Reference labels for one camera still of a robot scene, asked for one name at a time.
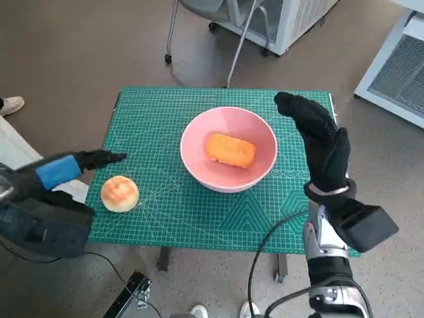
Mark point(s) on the black table leg with caster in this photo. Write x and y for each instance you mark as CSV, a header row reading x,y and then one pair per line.
x,y
281,266

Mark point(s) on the green cutting mat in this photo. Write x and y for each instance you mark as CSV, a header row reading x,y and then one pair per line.
x,y
198,222

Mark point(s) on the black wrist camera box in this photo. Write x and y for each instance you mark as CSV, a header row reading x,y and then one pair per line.
x,y
367,225
46,228

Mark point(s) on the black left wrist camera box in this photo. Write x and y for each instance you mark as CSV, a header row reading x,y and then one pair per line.
x,y
46,228

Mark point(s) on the round toy bun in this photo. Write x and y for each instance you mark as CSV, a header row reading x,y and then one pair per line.
x,y
119,193

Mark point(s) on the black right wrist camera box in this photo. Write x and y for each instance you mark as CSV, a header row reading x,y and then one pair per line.
x,y
367,225

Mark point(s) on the pink bowl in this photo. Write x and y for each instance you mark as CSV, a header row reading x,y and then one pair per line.
x,y
198,132

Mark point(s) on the white cabinet with grey mesh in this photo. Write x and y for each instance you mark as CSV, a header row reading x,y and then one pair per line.
x,y
397,73

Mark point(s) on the white cabinet on casters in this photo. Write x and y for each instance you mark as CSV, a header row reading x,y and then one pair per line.
x,y
298,20

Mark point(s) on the person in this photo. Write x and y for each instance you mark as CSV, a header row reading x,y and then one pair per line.
x,y
13,142

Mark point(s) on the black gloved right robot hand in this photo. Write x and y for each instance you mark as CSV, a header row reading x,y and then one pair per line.
x,y
326,145

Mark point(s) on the long braided toy bread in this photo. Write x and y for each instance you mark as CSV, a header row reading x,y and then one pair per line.
x,y
232,150

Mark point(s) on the black and silver metal stand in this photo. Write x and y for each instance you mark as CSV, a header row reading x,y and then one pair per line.
x,y
130,293

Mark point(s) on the person's beige shoe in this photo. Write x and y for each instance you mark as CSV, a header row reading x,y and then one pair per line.
x,y
12,105

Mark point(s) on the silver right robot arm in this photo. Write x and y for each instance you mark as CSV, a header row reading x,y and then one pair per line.
x,y
328,268

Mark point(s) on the person's white shoe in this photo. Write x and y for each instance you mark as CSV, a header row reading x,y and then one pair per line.
x,y
249,309
198,312

